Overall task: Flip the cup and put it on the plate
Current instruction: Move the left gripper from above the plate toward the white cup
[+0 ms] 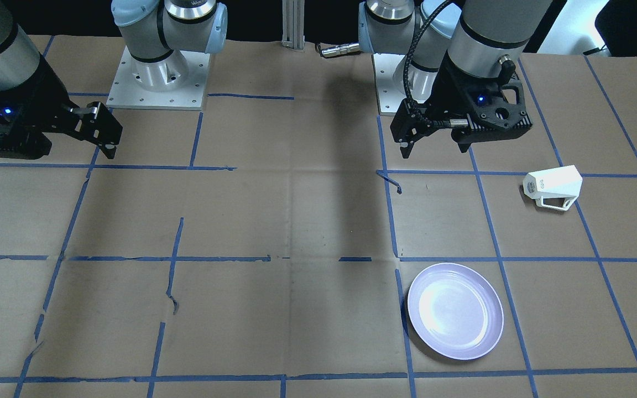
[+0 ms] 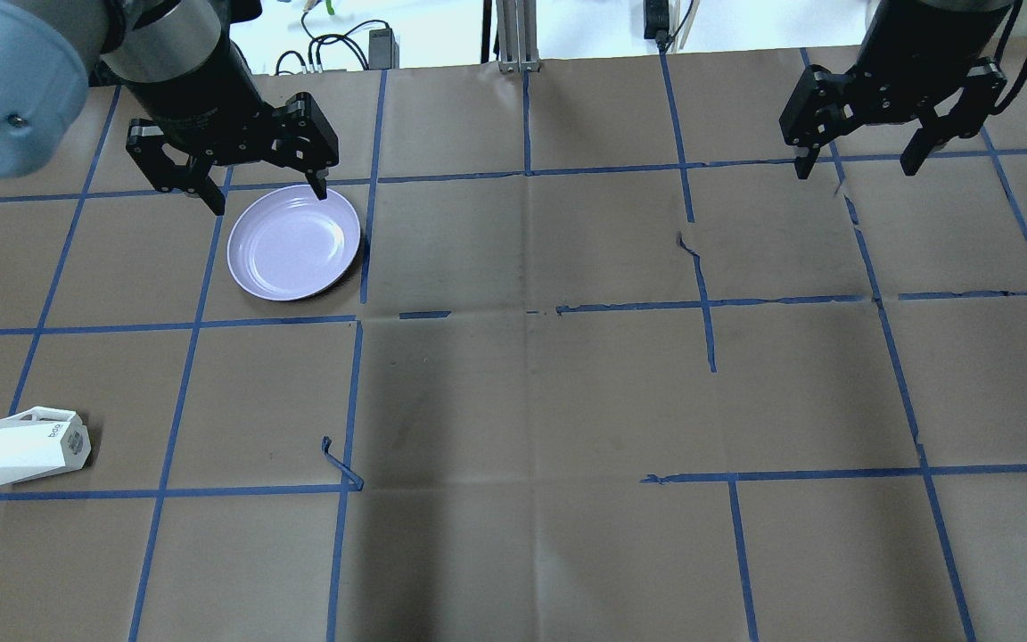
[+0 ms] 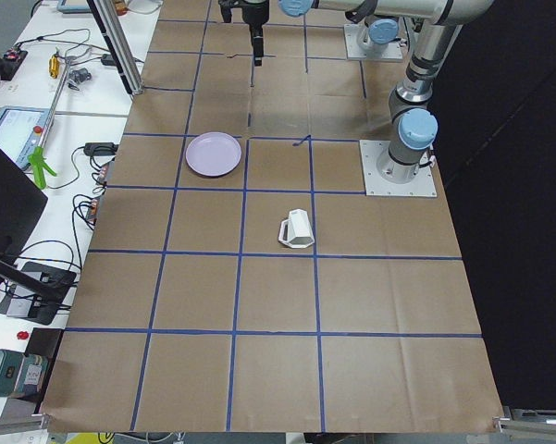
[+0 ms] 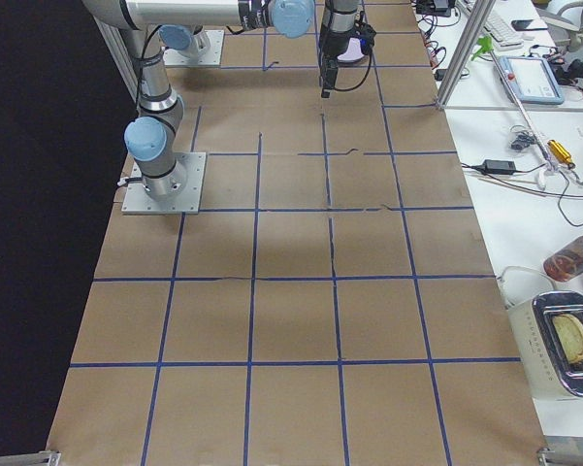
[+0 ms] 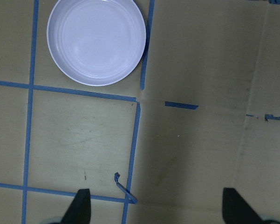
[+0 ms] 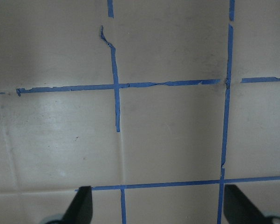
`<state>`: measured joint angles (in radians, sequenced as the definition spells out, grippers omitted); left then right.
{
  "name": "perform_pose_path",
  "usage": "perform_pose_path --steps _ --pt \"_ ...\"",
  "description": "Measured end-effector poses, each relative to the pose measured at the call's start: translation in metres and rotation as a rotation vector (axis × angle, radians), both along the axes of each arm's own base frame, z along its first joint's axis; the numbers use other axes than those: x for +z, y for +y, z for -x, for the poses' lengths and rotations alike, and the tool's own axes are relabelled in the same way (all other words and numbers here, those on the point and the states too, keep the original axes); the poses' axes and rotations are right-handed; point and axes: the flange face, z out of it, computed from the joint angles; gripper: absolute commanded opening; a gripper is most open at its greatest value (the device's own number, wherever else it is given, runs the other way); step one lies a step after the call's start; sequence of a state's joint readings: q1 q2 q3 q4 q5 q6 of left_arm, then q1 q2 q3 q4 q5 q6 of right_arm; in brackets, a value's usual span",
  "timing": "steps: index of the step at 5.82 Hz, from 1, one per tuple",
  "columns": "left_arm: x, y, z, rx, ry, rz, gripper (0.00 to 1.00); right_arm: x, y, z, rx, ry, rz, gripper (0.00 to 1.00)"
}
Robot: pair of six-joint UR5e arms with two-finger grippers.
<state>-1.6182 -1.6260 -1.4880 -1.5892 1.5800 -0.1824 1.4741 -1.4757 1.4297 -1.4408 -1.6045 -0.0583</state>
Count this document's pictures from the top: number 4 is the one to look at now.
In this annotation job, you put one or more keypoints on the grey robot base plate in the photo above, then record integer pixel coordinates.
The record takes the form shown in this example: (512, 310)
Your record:
(179, 192)

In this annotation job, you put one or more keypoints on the toast slice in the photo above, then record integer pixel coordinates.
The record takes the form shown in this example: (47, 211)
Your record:
(570, 332)

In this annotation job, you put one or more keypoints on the lilac plate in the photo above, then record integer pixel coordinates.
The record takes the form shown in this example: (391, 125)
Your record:
(353, 54)

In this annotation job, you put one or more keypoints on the green clip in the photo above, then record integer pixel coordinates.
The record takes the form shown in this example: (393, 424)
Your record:
(485, 48)

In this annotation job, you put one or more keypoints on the white toaster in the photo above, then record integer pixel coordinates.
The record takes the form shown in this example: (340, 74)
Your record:
(549, 374)

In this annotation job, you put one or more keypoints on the wooden chopstick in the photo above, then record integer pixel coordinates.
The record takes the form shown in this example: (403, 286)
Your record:
(520, 188)

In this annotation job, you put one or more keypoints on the yellow tool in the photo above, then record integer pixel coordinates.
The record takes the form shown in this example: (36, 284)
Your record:
(561, 153)

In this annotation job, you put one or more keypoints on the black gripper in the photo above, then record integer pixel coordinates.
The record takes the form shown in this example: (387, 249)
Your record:
(331, 46)

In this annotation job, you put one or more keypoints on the black phone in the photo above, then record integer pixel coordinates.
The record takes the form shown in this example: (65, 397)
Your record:
(522, 24)

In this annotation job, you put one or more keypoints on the blue teach pendant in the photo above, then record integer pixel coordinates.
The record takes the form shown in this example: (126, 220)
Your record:
(531, 79)

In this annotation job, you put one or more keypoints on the jar with red food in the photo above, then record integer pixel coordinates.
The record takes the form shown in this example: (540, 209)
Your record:
(566, 263)

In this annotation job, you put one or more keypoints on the long white stick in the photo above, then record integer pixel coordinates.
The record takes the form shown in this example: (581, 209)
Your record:
(551, 164)

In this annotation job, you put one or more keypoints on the black power adapter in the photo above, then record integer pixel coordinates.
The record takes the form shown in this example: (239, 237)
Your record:
(499, 167)

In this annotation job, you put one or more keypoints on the aluminium frame post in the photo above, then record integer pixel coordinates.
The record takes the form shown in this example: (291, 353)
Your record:
(460, 57)

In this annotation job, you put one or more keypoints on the second robot arm blue cap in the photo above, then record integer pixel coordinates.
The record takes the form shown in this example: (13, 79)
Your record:
(189, 41)

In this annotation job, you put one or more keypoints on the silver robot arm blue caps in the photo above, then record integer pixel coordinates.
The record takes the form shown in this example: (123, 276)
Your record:
(150, 137)

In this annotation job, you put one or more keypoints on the white keyboard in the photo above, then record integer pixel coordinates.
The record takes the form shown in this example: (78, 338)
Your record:
(504, 37)

